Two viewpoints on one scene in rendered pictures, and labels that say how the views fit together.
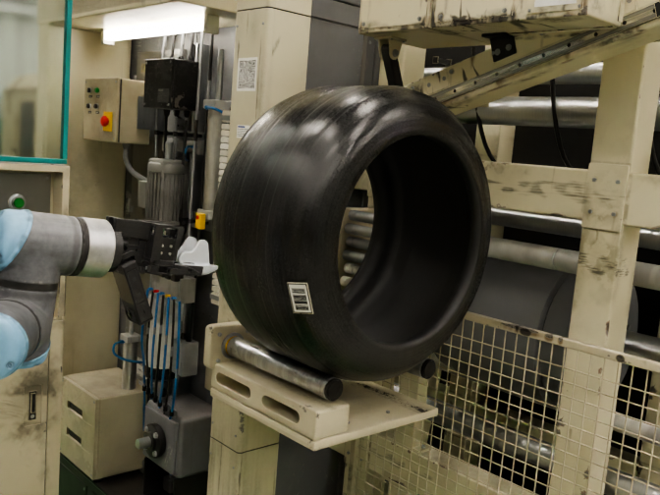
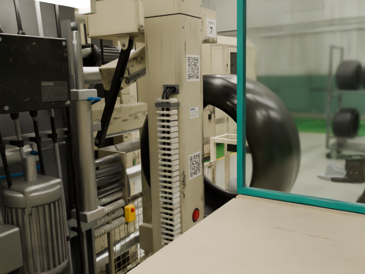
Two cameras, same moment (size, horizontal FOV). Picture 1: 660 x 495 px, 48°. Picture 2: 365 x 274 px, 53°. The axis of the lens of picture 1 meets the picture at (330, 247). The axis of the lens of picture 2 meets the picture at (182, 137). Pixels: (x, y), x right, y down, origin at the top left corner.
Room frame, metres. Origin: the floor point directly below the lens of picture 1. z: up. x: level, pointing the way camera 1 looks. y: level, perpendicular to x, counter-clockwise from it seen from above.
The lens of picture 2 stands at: (2.04, 1.27, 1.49)
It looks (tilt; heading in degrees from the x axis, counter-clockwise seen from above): 10 degrees down; 255
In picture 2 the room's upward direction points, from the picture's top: 1 degrees counter-clockwise
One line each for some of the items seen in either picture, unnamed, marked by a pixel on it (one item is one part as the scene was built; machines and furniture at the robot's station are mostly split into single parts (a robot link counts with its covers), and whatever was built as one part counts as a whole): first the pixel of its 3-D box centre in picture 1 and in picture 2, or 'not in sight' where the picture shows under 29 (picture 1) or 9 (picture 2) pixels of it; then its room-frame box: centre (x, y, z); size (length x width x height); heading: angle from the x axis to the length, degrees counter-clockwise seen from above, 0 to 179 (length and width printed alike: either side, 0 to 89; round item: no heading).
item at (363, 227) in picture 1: (380, 265); (95, 193); (2.01, -0.14, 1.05); 0.20 x 0.15 x 0.30; 43
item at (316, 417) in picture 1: (275, 395); not in sight; (1.50, 0.09, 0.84); 0.36 x 0.09 x 0.06; 43
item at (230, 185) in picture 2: not in sight; (241, 173); (0.39, -2.41, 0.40); 0.60 x 0.35 x 0.80; 127
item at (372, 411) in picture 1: (323, 401); not in sight; (1.59, -0.01, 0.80); 0.37 x 0.36 x 0.02; 133
